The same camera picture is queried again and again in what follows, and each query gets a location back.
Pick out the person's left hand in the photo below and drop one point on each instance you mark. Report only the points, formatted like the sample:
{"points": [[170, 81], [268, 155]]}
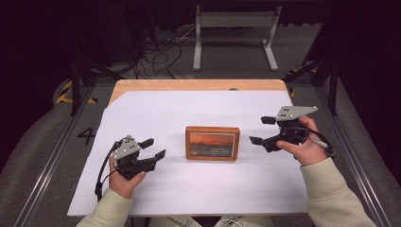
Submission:
{"points": [[121, 186]]}

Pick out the white paper sheet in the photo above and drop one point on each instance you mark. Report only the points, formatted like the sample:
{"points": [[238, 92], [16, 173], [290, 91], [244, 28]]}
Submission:
{"points": [[189, 189]]}

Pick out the yellow black hazard tape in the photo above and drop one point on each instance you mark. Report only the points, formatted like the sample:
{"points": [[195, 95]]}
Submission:
{"points": [[63, 97]]}

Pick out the person's right hand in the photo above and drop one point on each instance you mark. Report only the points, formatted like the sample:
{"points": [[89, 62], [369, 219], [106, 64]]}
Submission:
{"points": [[310, 153]]}

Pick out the orange wooden box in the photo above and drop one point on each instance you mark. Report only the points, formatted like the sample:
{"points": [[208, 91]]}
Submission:
{"points": [[212, 143]]}

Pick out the aluminium floor rail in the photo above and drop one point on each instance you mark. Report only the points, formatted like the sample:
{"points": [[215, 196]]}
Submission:
{"points": [[353, 151], [47, 170]]}

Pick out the black metal stand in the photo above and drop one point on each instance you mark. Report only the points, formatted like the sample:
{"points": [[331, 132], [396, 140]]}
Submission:
{"points": [[75, 82], [332, 85]]}

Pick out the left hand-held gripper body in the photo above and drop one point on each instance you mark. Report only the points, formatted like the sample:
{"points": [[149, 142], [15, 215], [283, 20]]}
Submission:
{"points": [[126, 151]]}

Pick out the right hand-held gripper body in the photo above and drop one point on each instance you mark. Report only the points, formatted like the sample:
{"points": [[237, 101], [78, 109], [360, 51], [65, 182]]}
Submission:
{"points": [[293, 132]]}

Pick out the wooden table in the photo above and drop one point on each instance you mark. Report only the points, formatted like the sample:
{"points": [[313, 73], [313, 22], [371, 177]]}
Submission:
{"points": [[189, 84]]}

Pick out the white metal stand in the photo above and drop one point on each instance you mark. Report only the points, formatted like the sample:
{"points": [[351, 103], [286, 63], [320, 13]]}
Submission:
{"points": [[236, 19]]}

